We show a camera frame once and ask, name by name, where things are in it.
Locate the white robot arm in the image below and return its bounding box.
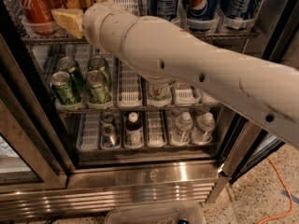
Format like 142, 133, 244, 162
51, 0, 299, 147

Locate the red cola can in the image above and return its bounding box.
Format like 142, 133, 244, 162
18, 0, 63, 35

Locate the rear left green can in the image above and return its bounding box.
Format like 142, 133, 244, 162
57, 57, 84, 91

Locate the green can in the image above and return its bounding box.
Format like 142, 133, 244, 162
50, 71, 81, 105
57, 57, 84, 91
88, 55, 112, 90
85, 70, 111, 105

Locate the blue can with label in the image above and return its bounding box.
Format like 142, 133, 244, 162
147, 0, 178, 21

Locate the front left green can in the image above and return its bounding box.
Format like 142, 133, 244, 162
50, 71, 81, 105

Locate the white middle shelf tray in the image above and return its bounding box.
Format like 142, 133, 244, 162
117, 63, 143, 108

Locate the blue pepsi can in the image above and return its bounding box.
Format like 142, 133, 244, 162
187, 0, 219, 32

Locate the rear silver blue can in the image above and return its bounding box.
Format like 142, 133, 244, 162
100, 112, 115, 125

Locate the silver blue can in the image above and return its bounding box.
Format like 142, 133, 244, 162
100, 112, 115, 125
101, 123, 119, 149

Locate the stainless steel fridge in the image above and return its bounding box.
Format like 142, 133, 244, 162
0, 0, 299, 221

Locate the front silver blue can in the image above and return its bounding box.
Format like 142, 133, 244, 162
101, 123, 119, 149

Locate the fridge glass door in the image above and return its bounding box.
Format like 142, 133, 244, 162
229, 121, 286, 185

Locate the dark drink bottle white cap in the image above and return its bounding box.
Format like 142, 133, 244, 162
125, 112, 144, 148

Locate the left clear water bottle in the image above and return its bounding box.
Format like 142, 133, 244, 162
171, 112, 193, 147

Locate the clear water bottle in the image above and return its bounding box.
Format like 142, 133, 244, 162
191, 112, 215, 145
171, 112, 193, 147

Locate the right clear water bottle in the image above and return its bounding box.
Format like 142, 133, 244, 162
191, 112, 215, 145

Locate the clear plastic bin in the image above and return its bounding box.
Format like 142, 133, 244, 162
105, 201, 206, 224

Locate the orange cable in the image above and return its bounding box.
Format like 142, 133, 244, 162
256, 157, 295, 224

